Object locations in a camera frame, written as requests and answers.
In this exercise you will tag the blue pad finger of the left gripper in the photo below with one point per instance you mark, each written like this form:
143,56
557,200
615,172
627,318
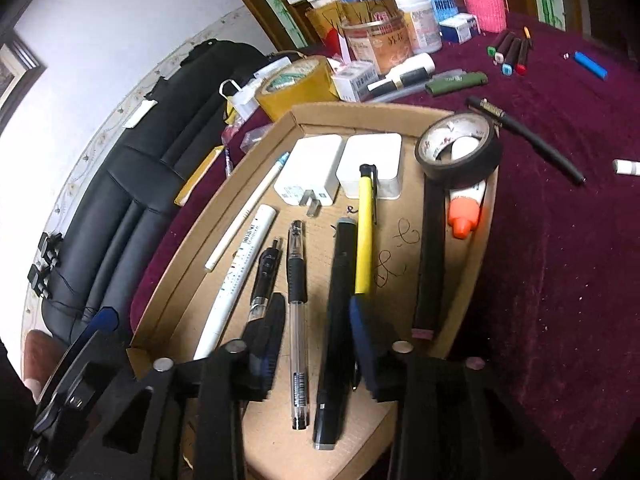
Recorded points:
106,320

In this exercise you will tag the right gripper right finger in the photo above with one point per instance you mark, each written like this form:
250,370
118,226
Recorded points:
435,433

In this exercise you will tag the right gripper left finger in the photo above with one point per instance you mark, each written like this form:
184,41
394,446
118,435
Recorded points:
237,373

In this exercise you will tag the white marker pen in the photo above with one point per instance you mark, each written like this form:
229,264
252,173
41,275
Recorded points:
234,281

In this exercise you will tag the yellow pencil pen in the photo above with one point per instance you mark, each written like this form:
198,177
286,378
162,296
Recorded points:
367,188

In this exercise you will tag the orange tip glue tube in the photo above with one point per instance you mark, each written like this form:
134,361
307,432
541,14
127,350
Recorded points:
464,209

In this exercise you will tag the black fountain pen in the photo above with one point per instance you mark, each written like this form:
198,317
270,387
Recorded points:
543,148

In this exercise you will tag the black sofa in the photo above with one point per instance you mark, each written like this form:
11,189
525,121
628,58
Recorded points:
130,201

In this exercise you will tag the clear gel pen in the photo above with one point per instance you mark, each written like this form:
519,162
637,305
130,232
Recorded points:
297,299

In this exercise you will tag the maroon velvet tablecloth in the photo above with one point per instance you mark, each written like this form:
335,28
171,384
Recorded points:
556,307

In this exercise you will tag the cardboard tray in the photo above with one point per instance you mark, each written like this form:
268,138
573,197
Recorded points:
174,317

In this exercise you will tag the thin white pen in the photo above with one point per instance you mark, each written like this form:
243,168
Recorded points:
245,211

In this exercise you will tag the white charger cube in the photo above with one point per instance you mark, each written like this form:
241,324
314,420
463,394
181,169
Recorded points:
311,167

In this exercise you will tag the white paper bag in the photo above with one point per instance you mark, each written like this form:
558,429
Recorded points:
242,99

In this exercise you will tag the black electrical tape roll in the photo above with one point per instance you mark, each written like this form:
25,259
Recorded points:
459,151

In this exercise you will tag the yellow packing tape roll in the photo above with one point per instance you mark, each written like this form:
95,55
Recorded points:
307,80

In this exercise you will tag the small white barcode box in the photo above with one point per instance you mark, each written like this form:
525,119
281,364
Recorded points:
351,80

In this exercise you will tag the black lipstick tube gold band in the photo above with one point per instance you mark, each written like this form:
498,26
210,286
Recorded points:
386,86

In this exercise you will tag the green pocket knife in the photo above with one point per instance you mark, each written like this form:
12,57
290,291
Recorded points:
454,83

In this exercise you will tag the white tube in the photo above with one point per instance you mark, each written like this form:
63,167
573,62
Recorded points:
415,62

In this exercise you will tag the glass jar copper label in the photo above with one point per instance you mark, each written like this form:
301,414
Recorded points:
385,44

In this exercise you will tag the bundle of black markers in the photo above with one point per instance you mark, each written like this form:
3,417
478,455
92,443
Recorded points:
510,51

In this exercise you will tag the blue lighter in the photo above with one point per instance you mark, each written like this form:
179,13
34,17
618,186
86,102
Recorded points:
588,63

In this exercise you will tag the blue white small box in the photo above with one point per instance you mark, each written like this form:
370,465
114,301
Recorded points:
459,28

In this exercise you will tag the white plastic tub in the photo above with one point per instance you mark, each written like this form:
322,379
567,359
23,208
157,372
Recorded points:
422,26

